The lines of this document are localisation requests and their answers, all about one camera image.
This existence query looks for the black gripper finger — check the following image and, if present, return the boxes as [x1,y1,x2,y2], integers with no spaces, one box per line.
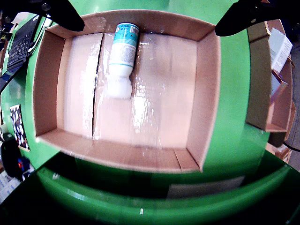
[0,0,85,32]
[214,0,300,38]

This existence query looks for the white bottle teal label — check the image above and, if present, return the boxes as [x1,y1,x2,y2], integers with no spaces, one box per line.
[106,22,141,99]

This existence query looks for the brown cardboard box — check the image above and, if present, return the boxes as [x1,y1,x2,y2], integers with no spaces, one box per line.
[245,18,296,134]

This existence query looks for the shallow cardboard tray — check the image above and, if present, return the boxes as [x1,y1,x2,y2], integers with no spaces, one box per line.
[32,9,223,174]

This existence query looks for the blue red small item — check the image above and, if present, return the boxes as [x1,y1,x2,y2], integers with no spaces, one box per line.
[16,156,32,175]

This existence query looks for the pale grey white carton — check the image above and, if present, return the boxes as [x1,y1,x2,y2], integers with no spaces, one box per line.
[268,27,293,73]

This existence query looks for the black laptop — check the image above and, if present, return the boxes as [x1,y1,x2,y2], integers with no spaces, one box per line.
[0,14,47,93]

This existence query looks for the black white patterned card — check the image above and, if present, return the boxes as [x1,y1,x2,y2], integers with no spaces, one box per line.
[9,104,30,151]

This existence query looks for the black desktop device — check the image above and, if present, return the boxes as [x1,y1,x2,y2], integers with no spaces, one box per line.
[0,135,24,179]

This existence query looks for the printed paper sheets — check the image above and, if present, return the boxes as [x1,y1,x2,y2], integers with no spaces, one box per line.
[0,171,24,204]

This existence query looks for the green metal shelf unit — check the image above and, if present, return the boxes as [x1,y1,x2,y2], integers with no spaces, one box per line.
[0,150,300,225]

